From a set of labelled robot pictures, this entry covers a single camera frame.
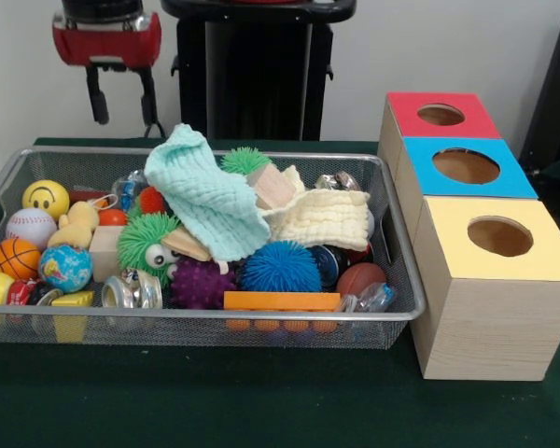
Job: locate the yellow plush toy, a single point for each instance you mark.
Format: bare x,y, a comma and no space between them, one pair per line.
77,224

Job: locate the orange basketball toy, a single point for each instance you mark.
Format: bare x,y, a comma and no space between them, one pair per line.
14,259

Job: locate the orange building brick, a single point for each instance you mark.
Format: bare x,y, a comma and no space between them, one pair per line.
280,301

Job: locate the wooden three-hole box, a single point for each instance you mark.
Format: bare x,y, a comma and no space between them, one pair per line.
485,326

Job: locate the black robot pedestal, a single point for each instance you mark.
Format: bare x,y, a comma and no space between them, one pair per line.
252,70

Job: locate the mint green cloth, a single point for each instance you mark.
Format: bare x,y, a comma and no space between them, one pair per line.
205,196

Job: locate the silver mesh bin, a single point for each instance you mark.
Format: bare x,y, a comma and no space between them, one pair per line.
168,333

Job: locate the cream cloth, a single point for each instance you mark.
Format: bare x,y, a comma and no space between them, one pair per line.
326,219

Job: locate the yellow smiley ball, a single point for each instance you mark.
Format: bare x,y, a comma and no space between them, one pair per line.
46,200

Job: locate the green spiky toy with eyes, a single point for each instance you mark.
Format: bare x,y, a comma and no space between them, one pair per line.
140,238

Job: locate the blue spiky rubber ball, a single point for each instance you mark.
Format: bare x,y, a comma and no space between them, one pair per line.
280,268

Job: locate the globe print ball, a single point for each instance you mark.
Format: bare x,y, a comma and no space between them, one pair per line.
65,270

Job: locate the white baseball toy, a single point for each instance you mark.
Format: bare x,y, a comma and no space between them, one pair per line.
30,228

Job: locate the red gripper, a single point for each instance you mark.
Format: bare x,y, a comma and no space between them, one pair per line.
107,44

